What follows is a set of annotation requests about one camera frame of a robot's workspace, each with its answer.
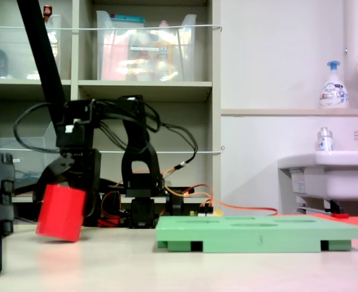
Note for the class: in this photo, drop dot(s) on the white pump soap bottle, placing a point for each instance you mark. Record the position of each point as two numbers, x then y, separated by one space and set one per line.
333 91

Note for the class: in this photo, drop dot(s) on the red octagonal pillar block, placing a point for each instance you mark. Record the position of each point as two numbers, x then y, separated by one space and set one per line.
60 213

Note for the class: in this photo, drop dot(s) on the circuit board with connectors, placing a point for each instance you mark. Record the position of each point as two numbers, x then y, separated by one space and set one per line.
207 210

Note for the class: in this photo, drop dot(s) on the white sink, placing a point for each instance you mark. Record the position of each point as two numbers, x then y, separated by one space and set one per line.
342 176

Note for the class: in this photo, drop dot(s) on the small red capped bottle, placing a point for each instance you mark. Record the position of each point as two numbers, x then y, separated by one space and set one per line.
47 12

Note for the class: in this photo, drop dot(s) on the clear slanted plastic bin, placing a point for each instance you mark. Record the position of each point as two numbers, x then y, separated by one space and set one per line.
29 158

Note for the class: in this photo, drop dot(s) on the large clear plastic bin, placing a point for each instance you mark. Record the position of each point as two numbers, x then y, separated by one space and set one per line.
118 61

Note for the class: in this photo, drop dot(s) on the sticker on sink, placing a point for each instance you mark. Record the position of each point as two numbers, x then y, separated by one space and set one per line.
298 182

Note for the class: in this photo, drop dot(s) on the black round clamp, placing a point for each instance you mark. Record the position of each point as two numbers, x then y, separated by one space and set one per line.
175 205

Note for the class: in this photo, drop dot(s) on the small clear sanitiser bottle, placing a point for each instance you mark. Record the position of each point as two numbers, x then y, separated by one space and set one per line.
324 141

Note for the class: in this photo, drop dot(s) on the clear bin with dark bottle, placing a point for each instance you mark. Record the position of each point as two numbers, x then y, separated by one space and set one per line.
17 54

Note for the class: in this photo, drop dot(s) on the black tripod leg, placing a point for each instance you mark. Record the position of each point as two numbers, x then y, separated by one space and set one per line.
42 54

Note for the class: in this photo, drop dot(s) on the orange label bottle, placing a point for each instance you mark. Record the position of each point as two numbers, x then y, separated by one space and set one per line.
164 51

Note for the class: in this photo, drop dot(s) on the beige shelf unit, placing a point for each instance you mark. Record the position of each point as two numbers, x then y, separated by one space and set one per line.
145 88

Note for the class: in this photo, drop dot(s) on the green shape hole board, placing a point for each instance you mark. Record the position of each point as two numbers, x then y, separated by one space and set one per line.
227 235

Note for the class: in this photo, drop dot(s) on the small red piece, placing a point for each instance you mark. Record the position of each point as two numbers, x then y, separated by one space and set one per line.
340 215

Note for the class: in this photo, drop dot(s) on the teal topped packet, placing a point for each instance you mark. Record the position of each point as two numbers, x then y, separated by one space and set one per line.
127 19

